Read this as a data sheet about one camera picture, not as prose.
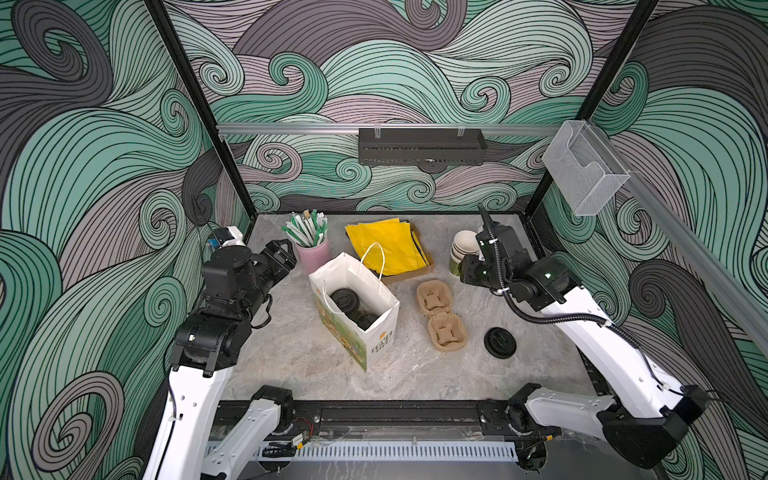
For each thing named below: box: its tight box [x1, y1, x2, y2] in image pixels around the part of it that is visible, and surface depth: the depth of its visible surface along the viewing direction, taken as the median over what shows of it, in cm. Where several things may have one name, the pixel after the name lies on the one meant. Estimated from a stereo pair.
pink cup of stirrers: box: [281, 209, 330, 275], surface depth 94 cm
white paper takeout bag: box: [308, 252, 400, 371], surface depth 76 cm
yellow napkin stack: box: [345, 218, 429, 277], surface depth 106 cm
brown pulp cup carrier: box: [416, 279, 468, 352], surface depth 87 cm
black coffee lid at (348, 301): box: [330, 288, 360, 321], surface depth 83 cm
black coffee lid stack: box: [484, 327, 517, 359], surface depth 85 cm
